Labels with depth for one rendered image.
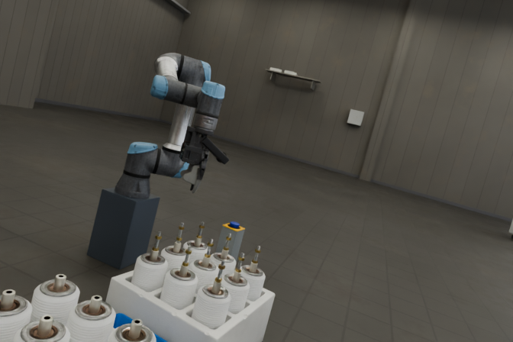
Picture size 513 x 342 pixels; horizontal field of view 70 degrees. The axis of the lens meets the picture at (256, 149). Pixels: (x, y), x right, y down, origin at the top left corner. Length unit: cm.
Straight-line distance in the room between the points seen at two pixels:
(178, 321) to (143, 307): 12
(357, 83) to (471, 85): 282
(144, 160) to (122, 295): 63
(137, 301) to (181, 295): 13
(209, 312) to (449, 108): 1011
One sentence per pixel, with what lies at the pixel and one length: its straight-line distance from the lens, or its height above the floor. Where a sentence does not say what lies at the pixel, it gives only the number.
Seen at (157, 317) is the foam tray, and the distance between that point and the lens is 116.
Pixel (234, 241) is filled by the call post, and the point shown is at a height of 27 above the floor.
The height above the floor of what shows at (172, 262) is 23.
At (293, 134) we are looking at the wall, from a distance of 1091.
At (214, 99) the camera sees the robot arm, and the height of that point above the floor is 78.
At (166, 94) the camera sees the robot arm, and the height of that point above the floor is 76.
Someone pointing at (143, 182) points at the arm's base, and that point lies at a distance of 167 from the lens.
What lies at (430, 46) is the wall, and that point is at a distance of 1110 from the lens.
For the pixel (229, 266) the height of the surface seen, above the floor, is 24.
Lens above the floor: 74
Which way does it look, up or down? 4 degrees down
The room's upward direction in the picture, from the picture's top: 15 degrees clockwise
